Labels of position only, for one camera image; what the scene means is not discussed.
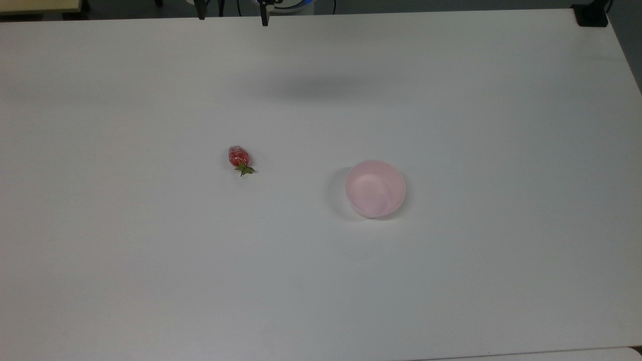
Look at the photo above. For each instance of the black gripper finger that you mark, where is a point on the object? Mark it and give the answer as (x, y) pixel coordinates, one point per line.
(264, 14)
(201, 9)

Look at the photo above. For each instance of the red strawberry with green leaves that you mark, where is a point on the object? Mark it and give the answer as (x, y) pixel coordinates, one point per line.
(239, 157)

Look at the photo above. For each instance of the pink plastic bowl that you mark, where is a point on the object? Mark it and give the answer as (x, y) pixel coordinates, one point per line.
(374, 189)

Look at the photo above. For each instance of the beige wooden board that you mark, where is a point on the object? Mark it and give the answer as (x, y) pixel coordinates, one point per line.
(39, 5)

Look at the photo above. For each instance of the black table clamp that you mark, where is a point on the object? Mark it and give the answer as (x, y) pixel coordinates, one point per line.
(591, 13)

